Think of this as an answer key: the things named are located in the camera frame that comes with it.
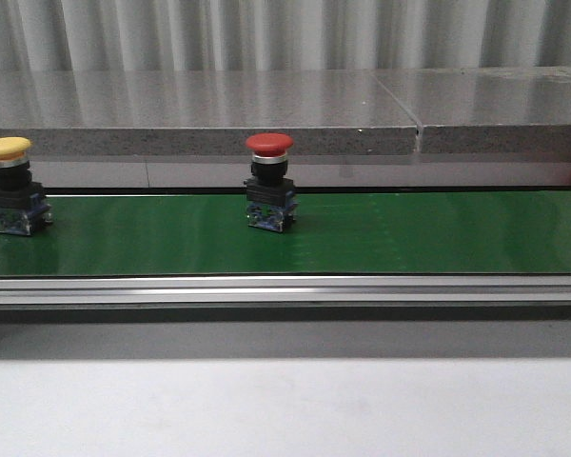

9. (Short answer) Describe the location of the grey stone slab left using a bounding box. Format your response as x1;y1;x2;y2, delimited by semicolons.
0;70;417;157

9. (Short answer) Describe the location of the grey stone slab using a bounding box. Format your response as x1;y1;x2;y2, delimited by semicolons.
0;70;417;157
373;67;571;162

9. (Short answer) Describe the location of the red push button front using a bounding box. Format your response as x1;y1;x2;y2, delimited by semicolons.
245;132;298;233

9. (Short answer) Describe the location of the grey corrugated curtain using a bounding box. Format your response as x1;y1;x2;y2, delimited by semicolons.
0;1;571;71

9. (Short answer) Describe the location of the aluminium conveyor side rail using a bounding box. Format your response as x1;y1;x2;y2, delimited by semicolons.
0;274;571;322

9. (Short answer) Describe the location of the grey stone slab right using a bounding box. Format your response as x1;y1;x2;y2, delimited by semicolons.
373;67;571;162

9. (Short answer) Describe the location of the green conveyor belt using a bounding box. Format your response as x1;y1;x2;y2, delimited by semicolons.
0;190;571;276

